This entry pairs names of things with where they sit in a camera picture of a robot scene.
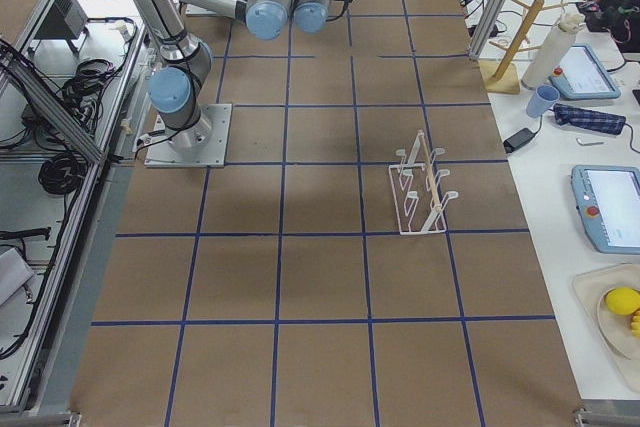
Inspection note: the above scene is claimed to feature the blue teach pendant near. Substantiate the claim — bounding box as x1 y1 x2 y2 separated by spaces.
571 165 639 255

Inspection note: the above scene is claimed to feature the wooden mug tree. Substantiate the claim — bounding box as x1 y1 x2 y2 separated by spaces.
479 0 564 95

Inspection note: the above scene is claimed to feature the blue teach pendant far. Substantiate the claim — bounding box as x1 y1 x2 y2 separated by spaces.
549 44 621 100

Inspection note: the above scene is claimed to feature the white wire cup rack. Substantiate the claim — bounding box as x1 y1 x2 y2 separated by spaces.
387 130 459 236

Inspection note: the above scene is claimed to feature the blue teach pendant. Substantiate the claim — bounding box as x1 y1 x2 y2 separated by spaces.
571 165 639 255
549 44 621 100

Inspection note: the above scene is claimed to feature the blue plaid cloth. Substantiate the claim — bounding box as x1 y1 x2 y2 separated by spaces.
553 104 626 135

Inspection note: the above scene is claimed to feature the blue cup on desk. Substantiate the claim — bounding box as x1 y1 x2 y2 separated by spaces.
525 84 560 118

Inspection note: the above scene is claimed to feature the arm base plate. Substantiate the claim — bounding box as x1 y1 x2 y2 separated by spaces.
144 104 232 168

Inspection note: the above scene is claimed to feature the black power adapter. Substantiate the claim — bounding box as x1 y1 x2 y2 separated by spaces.
503 128 537 154

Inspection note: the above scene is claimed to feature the beige tray with fruit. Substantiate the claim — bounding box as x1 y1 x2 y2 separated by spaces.
572 263 639 393

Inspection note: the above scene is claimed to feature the white thermos bottle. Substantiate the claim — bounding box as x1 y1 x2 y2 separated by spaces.
521 13 585 90

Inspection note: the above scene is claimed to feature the yellow lemon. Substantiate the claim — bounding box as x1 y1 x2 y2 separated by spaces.
604 286 640 316

